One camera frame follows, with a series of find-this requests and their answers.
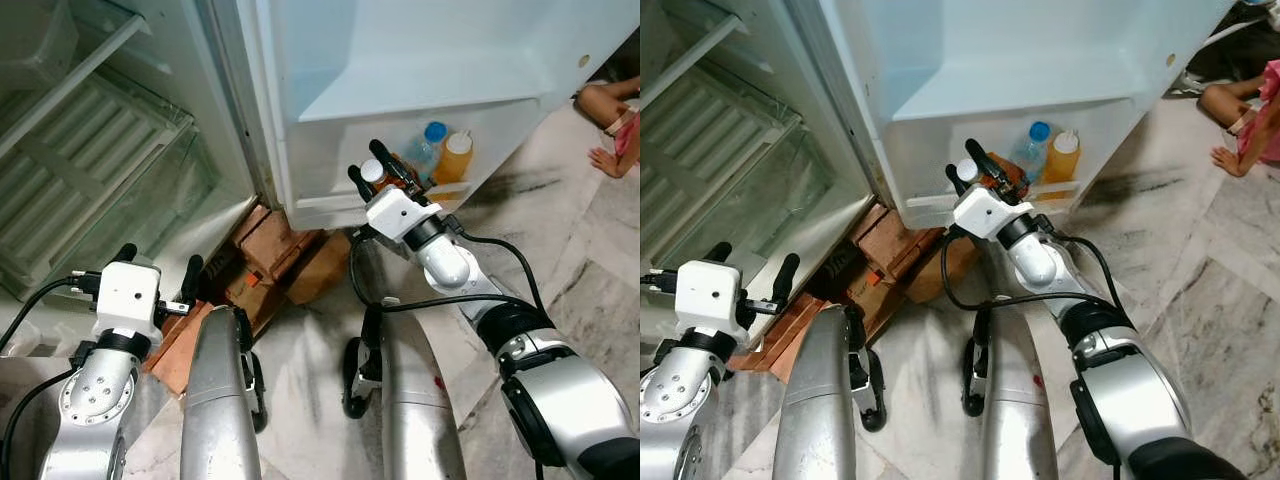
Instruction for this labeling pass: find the brown bottle with white cap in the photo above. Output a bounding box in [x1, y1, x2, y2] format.
[359, 156, 413, 201]
[954, 156, 1027, 201]

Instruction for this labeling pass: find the white fridge door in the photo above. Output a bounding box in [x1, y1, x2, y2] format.
[235, 0, 641, 233]
[815, 0, 1241, 231]

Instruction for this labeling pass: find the black fridge foot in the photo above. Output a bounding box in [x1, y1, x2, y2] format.
[204, 244, 242, 292]
[824, 239, 862, 287]

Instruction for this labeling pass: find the glass fridge shelf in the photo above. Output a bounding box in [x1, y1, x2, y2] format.
[640, 8, 747, 107]
[0, 12, 153, 163]

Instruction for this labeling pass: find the white fridge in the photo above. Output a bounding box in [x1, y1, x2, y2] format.
[0, 0, 291, 307]
[640, 0, 901, 291]

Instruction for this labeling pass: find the clear bottle with blue cap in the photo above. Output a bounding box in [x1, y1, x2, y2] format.
[404, 120, 450, 187]
[1009, 120, 1054, 187]

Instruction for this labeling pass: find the orange juice bottle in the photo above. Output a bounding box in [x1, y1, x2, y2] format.
[1040, 129, 1084, 187]
[432, 130, 475, 187]

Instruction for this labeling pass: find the clear crisper drawer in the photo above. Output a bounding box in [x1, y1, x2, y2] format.
[0, 72, 223, 293]
[640, 64, 838, 273]

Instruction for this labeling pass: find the brown cardboard sheet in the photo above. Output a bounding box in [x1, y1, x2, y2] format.
[904, 234, 957, 305]
[287, 229, 354, 307]

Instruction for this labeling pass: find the silver left robot leg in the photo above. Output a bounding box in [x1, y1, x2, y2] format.
[772, 302, 887, 480]
[180, 304, 269, 480]

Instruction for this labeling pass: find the silver robot leg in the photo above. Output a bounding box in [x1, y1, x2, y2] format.
[960, 297, 1062, 480]
[772, 302, 887, 480]
[343, 297, 468, 480]
[180, 304, 269, 480]

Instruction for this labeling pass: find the child in pink dress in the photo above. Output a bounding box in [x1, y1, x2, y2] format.
[574, 75, 641, 180]
[1197, 58, 1280, 180]

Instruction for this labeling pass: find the silver right robot leg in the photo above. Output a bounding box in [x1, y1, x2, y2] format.
[343, 297, 468, 480]
[960, 297, 1062, 480]

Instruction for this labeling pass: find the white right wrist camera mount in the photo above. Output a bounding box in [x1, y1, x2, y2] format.
[364, 187, 434, 245]
[951, 187, 1022, 242]

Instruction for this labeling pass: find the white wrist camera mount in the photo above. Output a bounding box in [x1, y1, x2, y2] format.
[95, 261, 163, 339]
[675, 259, 747, 339]
[951, 187, 1022, 242]
[364, 187, 434, 245]

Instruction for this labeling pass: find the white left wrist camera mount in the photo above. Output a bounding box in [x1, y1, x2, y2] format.
[95, 261, 163, 339]
[675, 259, 747, 339]

